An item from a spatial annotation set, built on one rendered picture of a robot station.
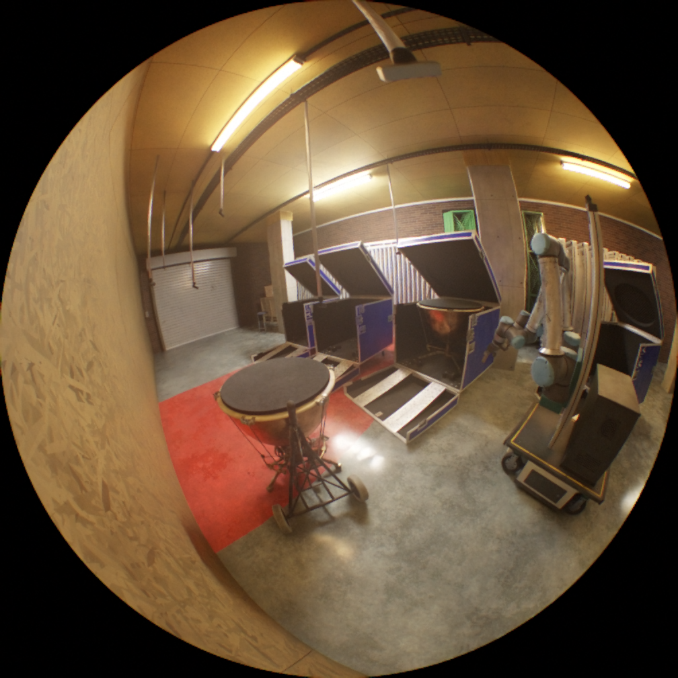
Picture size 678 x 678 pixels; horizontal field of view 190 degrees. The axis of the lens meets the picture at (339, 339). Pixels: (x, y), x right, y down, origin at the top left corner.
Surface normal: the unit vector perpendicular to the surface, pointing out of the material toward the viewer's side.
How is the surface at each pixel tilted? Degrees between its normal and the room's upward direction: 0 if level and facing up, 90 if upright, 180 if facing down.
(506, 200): 90
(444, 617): 0
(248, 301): 90
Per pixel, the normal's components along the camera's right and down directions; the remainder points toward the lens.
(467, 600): -0.08, -0.95
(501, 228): -0.62, 0.28
